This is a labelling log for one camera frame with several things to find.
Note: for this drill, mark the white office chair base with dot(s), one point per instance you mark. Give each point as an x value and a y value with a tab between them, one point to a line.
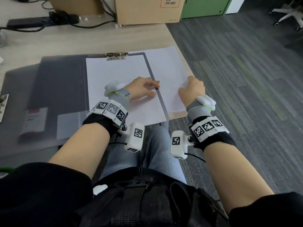
287	14

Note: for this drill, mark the large cardboard box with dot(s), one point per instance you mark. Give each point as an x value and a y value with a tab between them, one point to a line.
149	9

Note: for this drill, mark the grey clipboard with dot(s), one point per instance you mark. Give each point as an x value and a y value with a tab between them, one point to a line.
163	103

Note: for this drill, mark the person's right hand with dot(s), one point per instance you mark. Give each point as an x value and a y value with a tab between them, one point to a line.
193	92

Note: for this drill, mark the small cardboard box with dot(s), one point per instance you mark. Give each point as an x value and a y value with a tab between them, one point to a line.
75	4

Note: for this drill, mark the white panel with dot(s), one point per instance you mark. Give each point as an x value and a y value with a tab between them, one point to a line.
235	4

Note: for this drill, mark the marker-tag wrist band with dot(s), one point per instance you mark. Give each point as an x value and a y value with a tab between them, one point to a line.
209	128
109	109

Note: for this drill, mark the grey translucent folder cover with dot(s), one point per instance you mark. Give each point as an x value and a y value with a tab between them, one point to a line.
47	96

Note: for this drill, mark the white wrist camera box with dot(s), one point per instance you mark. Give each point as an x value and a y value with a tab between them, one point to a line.
135	137
178	144

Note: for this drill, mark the black shirt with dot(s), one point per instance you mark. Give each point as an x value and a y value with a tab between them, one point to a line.
40	198

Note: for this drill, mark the blue jeans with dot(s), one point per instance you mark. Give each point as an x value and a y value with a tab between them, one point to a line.
156	151

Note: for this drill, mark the person's right forearm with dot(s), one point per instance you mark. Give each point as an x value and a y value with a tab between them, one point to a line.
233	174

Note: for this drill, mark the person's left forearm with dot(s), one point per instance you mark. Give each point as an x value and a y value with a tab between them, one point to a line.
81	148

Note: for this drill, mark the person's left thumb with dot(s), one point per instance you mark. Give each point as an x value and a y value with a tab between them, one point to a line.
148	93

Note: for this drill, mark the person's right thumb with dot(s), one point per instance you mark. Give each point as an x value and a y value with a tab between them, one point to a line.
182	94

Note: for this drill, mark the black chest harness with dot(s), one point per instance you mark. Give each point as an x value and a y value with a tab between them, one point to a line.
146	200

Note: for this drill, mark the metal clipboard clip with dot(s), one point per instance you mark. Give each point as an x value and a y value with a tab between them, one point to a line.
115	55

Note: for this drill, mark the green cabinet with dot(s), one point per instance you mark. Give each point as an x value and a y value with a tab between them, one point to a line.
204	7

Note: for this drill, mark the black power strip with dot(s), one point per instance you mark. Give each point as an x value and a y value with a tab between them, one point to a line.
35	21

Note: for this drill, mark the clipped white paper sheet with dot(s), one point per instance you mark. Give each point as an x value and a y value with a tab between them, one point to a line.
111	73

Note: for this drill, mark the person's left hand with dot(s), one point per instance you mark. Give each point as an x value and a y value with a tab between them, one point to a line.
138	87

